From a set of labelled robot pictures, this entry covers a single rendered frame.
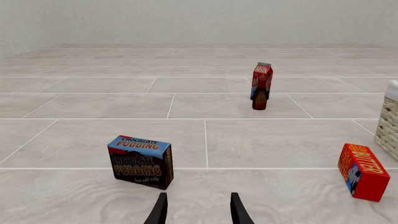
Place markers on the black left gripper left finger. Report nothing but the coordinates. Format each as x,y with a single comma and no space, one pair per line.
159,212

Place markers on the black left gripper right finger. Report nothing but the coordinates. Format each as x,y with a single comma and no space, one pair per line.
238,212

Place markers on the dark brown sauce bottle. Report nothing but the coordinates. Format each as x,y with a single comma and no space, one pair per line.
260,100

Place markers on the white woven basket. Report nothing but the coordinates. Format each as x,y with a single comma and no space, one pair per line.
388,121

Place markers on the chocolate pudding box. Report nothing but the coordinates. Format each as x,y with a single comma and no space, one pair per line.
141,163

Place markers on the red butter box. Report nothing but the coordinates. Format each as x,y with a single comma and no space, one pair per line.
363,172

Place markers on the red milk carton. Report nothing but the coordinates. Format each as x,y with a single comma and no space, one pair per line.
262,78

